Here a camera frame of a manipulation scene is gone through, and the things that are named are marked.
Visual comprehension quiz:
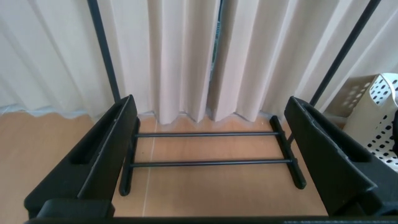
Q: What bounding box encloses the black clothes rack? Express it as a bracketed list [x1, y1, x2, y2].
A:
[86, 0, 382, 197]

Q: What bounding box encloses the window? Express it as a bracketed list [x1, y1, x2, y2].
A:
[211, 0, 224, 85]

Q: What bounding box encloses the white laundry basket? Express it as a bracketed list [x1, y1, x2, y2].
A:
[323, 73, 398, 174]

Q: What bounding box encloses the beige curtain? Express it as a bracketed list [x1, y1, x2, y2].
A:
[0, 0, 223, 125]
[206, 0, 398, 123]

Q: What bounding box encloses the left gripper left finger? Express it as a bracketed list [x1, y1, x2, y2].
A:
[24, 95, 139, 218]

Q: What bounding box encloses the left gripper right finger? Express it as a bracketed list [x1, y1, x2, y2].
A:
[284, 95, 398, 217]

